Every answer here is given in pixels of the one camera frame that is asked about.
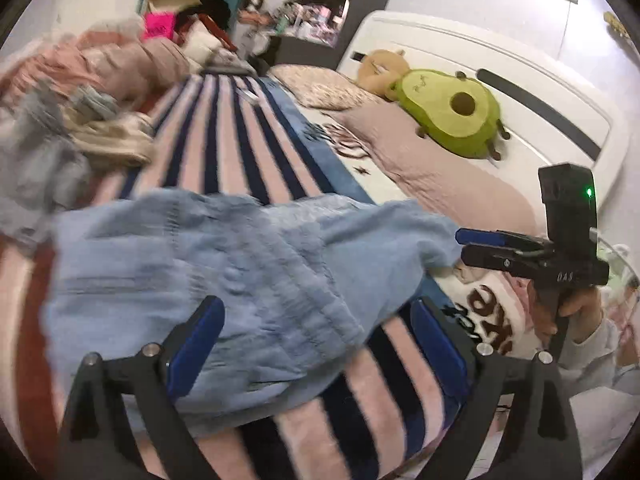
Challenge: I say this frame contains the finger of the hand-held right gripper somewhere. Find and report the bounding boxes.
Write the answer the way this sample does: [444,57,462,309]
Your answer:
[455,227,546,253]

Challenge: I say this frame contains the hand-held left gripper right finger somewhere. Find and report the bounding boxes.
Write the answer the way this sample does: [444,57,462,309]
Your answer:
[410,296,584,480]

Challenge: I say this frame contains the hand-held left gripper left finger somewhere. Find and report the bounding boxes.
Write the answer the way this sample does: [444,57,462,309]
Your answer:
[58,295,226,480]

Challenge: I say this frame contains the light blue denim pants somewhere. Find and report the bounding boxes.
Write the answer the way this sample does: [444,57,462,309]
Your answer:
[40,190,463,428]

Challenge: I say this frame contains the person's right hand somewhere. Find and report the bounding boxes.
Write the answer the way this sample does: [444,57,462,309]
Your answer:
[526,280,607,346]

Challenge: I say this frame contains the white printed bed sheet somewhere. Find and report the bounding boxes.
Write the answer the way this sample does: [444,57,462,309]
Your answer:
[300,107,551,361]

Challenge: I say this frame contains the pink pillow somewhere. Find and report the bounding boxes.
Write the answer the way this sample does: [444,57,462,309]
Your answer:
[332,105,548,238]

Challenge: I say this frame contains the green avocado plush toy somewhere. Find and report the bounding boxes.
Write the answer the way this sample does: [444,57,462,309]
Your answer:
[384,69,512,162]

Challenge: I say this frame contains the white headboard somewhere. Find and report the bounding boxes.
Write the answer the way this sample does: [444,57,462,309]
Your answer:
[336,10,632,221]

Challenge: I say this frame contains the striped pink and navy blanket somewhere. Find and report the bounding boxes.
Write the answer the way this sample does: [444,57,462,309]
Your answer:
[0,72,481,480]

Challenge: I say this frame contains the brown plush toy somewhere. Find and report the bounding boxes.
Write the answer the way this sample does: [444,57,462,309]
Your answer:
[356,49,412,101]

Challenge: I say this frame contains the floral patterned pillow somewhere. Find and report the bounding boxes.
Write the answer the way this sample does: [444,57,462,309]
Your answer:
[269,63,388,111]

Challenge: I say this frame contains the pile of grey and beige clothes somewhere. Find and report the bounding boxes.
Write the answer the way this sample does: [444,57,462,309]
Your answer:
[0,77,157,246]

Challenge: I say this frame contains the pink quilt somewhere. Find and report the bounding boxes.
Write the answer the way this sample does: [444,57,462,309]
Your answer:
[0,27,193,111]

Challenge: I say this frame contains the bright pink bag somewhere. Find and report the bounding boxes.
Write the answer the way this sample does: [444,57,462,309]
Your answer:
[141,10,177,43]

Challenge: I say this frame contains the cluttered wall shelf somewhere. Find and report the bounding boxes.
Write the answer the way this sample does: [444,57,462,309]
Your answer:
[270,0,386,43]

